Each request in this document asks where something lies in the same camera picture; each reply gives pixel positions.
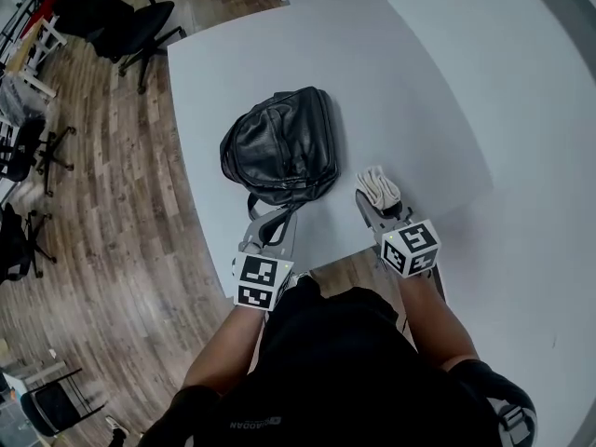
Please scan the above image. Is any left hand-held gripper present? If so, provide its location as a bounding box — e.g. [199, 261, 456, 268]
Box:
[231, 210, 298, 314]

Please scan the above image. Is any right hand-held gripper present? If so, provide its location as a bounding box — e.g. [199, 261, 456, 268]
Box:
[356, 188, 441, 279]

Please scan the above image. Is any black office chair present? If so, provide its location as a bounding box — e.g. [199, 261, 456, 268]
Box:
[0, 202, 58, 283]
[55, 0, 187, 95]
[0, 117, 76, 197]

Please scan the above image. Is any person's left forearm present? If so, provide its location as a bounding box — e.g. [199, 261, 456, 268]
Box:
[182, 305, 266, 393]

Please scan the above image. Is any wooden-top white table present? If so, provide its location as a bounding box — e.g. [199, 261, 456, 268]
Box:
[2, 39, 60, 100]

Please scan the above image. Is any black folding chair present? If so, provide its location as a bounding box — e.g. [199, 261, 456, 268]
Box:
[20, 366, 107, 437]

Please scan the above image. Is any person's black shirt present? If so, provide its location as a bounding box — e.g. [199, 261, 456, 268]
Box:
[139, 277, 536, 447]

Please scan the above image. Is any black leather backpack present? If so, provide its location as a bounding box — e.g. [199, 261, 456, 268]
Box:
[219, 86, 342, 221]

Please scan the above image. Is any grey shoulder strap with buckle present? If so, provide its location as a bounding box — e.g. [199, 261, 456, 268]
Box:
[486, 388, 536, 447]

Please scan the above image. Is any plastic-covered office chair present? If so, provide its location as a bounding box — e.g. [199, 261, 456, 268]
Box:
[0, 74, 50, 125]

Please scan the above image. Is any white cloth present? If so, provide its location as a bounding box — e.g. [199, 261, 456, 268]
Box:
[355, 165, 402, 211]

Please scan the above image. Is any person's right forearm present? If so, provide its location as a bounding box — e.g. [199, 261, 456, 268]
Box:
[395, 273, 481, 372]

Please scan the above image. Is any red-top white table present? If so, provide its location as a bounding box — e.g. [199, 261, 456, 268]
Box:
[20, 0, 66, 48]

